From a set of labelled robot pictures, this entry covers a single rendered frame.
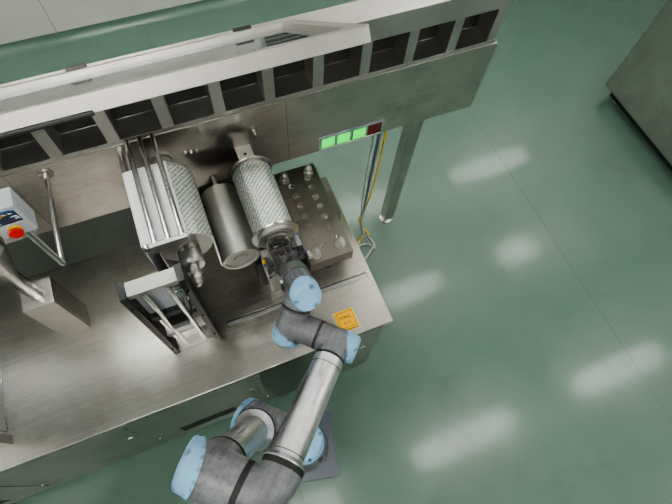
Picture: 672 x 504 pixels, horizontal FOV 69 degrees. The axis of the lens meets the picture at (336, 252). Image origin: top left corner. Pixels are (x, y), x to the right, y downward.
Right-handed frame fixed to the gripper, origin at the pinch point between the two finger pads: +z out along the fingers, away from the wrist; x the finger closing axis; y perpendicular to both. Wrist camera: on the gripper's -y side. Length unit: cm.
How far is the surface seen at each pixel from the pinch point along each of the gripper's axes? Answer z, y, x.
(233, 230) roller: 8.4, 7.8, 10.7
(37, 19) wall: 274, 94, 84
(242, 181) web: 13.4, 20.3, 3.3
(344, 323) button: 4.1, -36.4, -15.5
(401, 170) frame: 84, -18, -80
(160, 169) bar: 3.9, 32.7, 24.2
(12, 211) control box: -26, 39, 52
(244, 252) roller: 5.1, 1.0, 9.7
